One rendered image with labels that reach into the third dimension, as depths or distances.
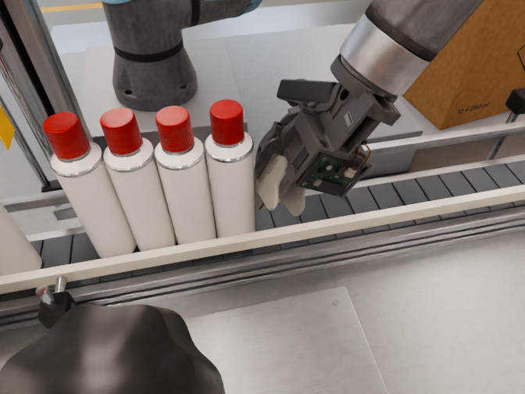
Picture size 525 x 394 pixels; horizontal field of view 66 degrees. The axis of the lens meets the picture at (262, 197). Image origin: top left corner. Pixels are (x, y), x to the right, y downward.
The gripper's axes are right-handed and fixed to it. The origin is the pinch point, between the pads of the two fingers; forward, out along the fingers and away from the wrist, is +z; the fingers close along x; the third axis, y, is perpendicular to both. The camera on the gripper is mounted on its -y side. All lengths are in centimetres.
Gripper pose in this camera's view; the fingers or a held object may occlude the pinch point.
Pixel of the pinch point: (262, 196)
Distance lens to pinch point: 51.8
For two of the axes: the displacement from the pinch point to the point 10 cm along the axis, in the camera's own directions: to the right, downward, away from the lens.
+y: 2.1, 7.3, -6.5
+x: 8.5, 1.9, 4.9
